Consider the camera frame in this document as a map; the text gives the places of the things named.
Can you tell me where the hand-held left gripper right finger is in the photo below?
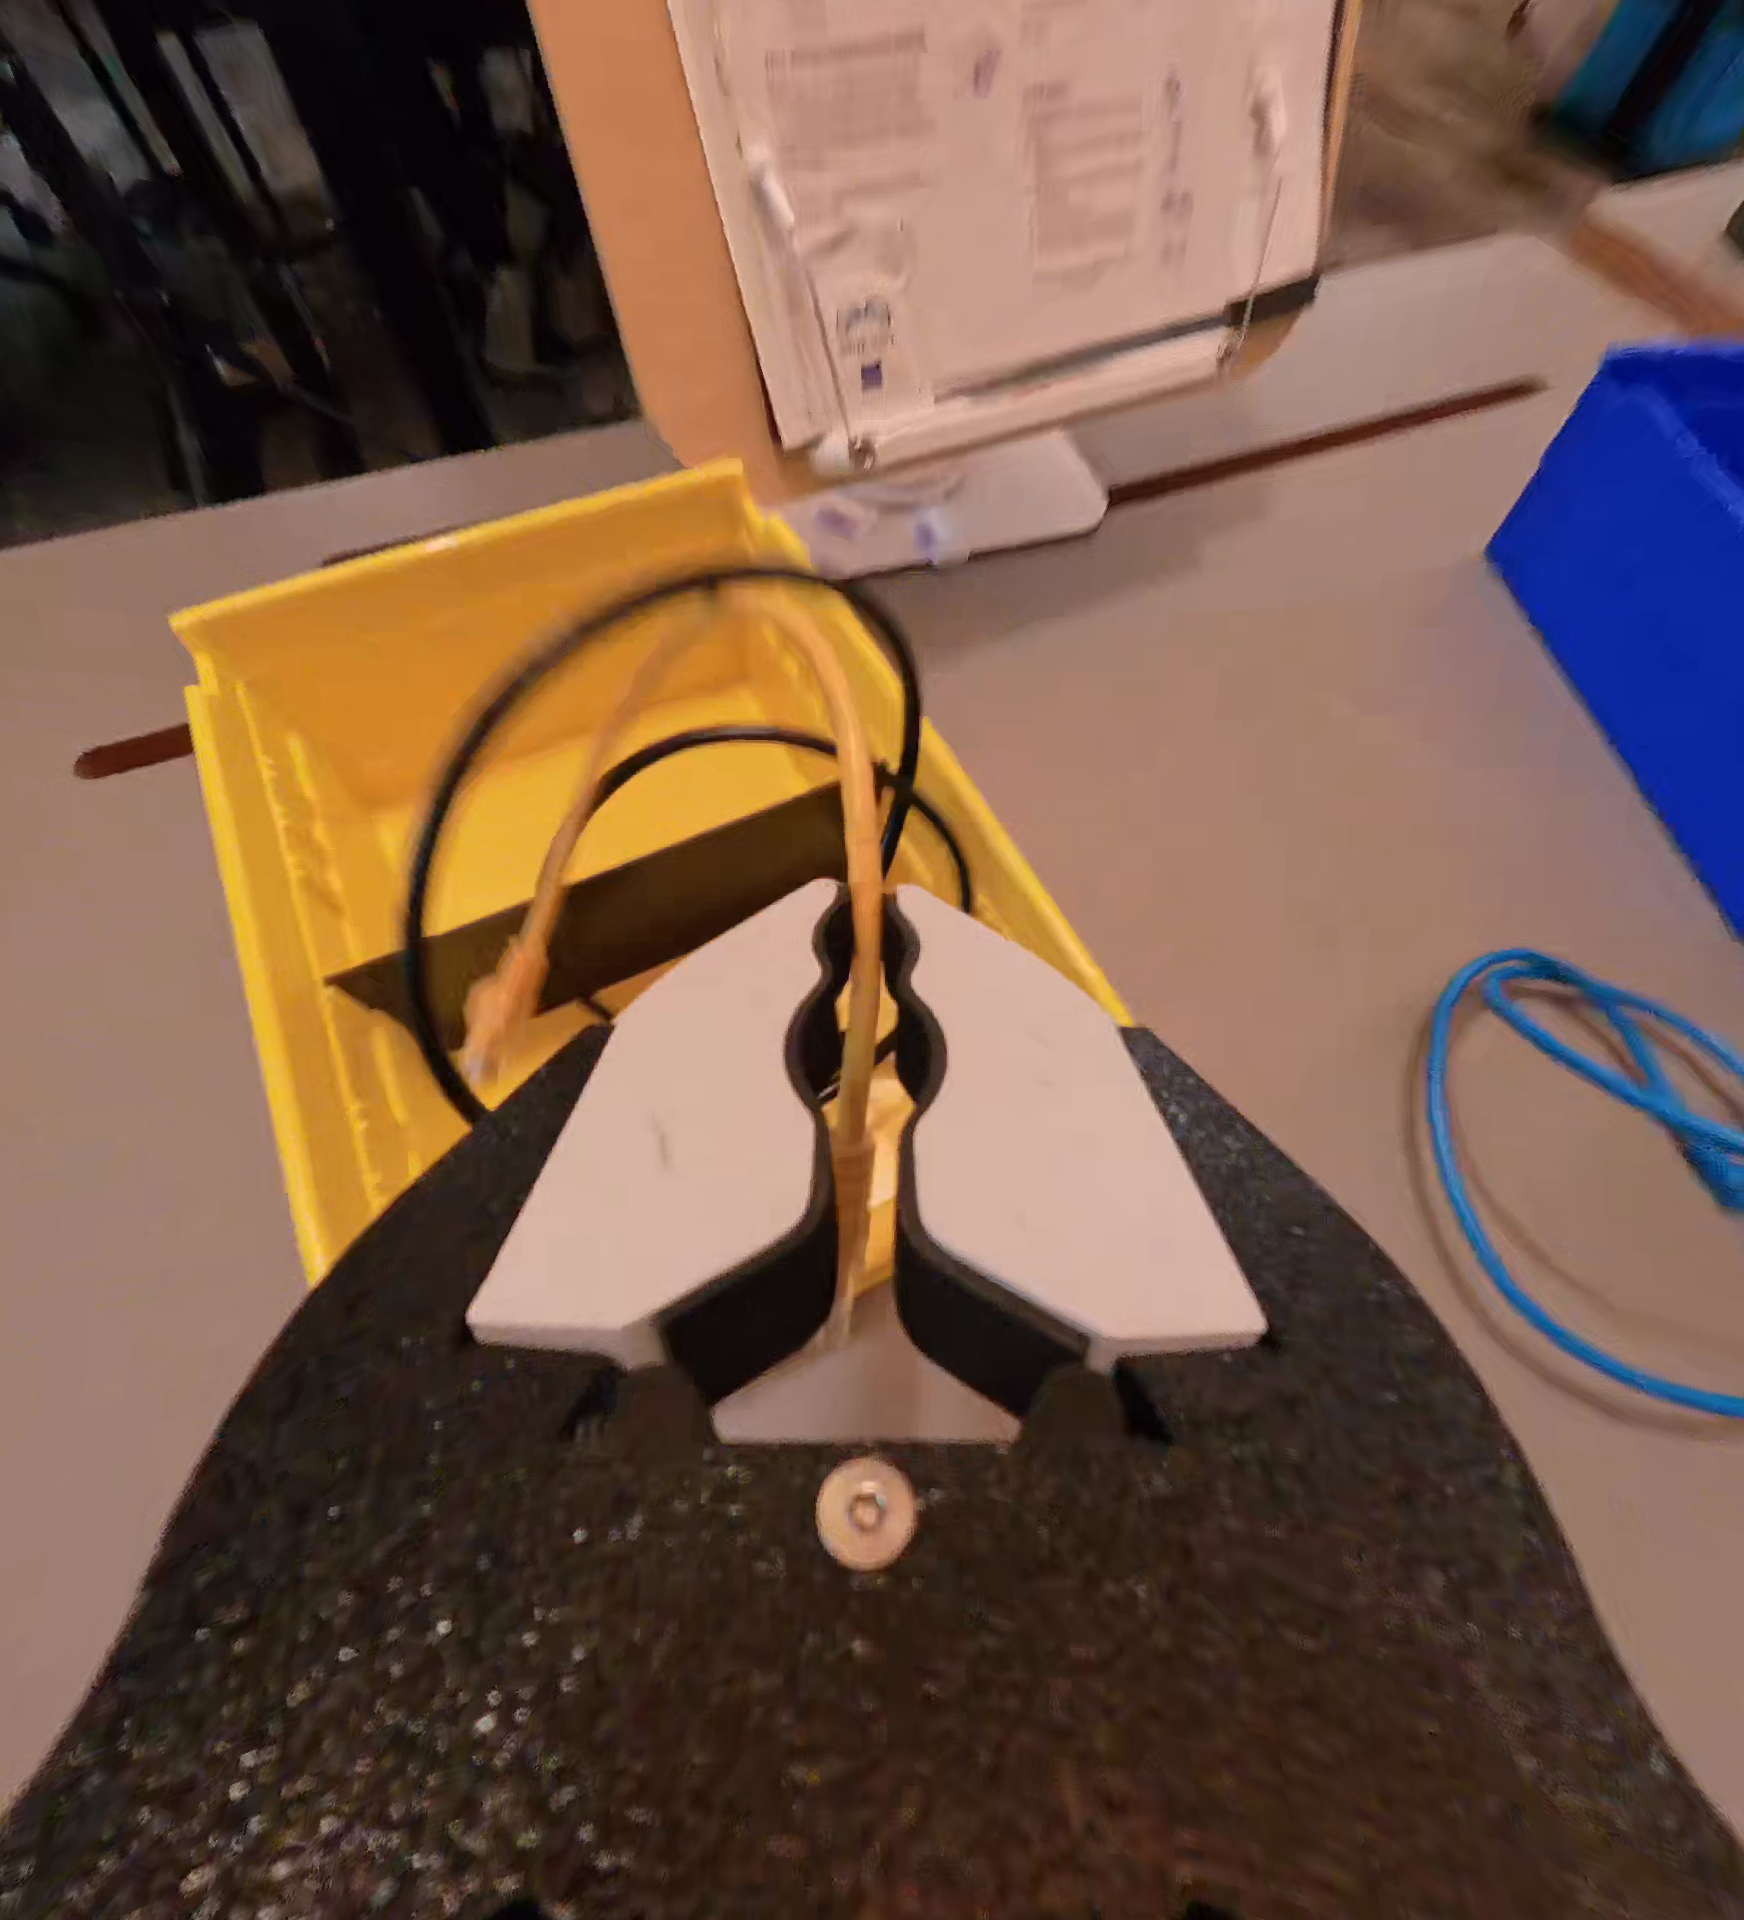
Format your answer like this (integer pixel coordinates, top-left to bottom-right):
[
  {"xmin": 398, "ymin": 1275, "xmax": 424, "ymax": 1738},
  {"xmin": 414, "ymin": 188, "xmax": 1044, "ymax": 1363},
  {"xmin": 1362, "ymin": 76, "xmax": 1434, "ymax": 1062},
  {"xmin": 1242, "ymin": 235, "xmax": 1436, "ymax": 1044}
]
[{"xmin": 885, "ymin": 885, "xmax": 1271, "ymax": 1420}]

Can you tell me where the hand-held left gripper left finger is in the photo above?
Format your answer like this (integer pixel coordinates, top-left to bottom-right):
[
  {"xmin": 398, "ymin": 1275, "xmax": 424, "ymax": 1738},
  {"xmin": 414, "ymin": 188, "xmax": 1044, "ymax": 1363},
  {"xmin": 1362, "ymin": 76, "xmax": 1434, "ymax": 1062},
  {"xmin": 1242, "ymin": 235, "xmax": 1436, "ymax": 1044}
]
[{"xmin": 467, "ymin": 877, "xmax": 847, "ymax": 1403}]

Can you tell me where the yellow network cable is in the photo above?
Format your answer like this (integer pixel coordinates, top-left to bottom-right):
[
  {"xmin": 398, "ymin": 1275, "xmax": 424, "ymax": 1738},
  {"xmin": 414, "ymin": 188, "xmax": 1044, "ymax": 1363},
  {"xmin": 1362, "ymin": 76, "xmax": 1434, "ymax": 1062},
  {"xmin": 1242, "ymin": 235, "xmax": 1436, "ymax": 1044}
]
[{"xmin": 459, "ymin": 583, "xmax": 905, "ymax": 1351}]

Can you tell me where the yellow plastic bin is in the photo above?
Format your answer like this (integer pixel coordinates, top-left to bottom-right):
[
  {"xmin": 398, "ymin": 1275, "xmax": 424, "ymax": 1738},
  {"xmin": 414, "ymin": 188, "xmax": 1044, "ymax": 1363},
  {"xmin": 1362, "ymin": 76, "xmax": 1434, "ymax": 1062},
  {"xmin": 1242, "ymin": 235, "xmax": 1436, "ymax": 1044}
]
[{"xmin": 171, "ymin": 458, "xmax": 1135, "ymax": 1292}]

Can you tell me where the blue network cable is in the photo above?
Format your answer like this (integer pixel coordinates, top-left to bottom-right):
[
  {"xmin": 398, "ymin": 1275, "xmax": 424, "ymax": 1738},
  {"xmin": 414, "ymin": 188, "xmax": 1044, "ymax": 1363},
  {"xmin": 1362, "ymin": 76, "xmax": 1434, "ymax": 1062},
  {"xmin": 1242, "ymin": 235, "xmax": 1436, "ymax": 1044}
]
[{"xmin": 1418, "ymin": 948, "xmax": 1744, "ymax": 1420}]

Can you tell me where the grey desk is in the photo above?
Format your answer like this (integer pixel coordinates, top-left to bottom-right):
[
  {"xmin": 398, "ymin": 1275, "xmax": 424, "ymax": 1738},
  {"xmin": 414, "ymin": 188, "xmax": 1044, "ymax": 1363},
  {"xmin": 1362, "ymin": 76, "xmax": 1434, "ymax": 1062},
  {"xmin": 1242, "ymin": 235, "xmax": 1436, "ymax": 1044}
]
[{"xmin": 0, "ymin": 151, "xmax": 1744, "ymax": 1920}]

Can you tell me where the black bin divider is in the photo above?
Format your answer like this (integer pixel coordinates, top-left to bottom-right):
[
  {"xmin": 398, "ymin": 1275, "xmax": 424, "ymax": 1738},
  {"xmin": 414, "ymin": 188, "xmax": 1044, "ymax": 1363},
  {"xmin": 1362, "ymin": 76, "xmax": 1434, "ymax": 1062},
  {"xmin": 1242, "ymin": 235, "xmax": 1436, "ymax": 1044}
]
[{"xmin": 323, "ymin": 780, "xmax": 888, "ymax": 1036}]

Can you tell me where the white flat stand base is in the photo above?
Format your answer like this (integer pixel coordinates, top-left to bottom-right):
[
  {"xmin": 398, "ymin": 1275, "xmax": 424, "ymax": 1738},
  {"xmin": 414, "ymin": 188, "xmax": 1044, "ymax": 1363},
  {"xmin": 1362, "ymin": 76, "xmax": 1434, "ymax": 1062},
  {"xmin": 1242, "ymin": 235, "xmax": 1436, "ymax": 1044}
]
[{"xmin": 773, "ymin": 428, "xmax": 1114, "ymax": 578}]

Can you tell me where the blue plastic bin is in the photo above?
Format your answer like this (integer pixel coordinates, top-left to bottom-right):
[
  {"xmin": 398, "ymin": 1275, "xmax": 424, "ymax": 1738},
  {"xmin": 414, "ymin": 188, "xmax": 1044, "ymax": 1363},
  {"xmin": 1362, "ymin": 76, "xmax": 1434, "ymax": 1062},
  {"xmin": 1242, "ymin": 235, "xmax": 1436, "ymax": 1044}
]
[{"xmin": 1484, "ymin": 338, "xmax": 1744, "ymax": 968}]

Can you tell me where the cardboard box with label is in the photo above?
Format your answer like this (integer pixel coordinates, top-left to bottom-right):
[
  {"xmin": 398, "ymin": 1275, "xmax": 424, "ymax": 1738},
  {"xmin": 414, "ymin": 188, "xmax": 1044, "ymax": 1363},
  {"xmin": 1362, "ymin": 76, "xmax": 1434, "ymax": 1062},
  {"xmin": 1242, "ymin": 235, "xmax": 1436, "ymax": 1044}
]
[{"xmin": 660, "ymin": 0, "xmax": 1339, "ymax": 451}]

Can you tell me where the dark metal rack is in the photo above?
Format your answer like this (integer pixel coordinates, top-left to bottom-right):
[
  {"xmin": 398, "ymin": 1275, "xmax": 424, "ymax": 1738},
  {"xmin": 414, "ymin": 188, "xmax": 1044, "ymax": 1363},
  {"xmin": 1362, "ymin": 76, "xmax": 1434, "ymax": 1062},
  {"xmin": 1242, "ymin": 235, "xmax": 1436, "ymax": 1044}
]
[{"xmin": 0, "ymin": 0, "xmax": 634, "ymax": 512}]

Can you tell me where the blue container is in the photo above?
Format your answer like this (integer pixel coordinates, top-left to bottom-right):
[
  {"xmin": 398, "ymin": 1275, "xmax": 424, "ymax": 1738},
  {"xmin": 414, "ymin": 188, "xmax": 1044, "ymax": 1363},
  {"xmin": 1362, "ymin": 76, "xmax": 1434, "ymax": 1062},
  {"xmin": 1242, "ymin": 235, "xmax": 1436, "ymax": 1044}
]
[{"xmin": 1548, "ymin": 0, "xmax": 1744, "ymax": 174}]

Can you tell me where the thin black cable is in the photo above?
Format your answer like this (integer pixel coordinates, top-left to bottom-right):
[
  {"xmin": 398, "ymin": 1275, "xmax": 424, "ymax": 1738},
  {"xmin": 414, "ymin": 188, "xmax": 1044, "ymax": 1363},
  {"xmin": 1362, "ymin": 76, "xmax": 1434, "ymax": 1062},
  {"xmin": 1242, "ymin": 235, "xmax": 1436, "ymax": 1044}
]
[{"xmin": 403, "ymin": 570, "xmax": 970, "ymax": 1127}]

